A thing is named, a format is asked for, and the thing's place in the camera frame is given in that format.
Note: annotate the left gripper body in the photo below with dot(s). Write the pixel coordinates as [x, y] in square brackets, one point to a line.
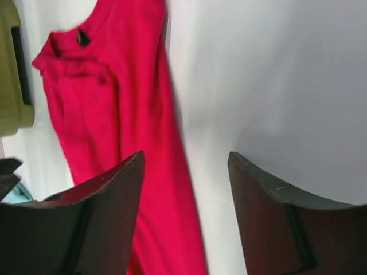
[8, 178]

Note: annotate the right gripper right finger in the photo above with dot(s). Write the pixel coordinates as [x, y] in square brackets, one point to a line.
[286, 230]

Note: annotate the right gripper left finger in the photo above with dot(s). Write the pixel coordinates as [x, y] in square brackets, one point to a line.
[87, 229]

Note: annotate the magenta red t shirt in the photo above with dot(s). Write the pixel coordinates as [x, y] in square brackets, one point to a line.
[108, 88]

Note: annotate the folded teal t shirt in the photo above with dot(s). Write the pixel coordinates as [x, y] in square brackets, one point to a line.
[19, 194]

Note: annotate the olive green plastic bin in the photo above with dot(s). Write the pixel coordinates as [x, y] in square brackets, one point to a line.
[17, 109]

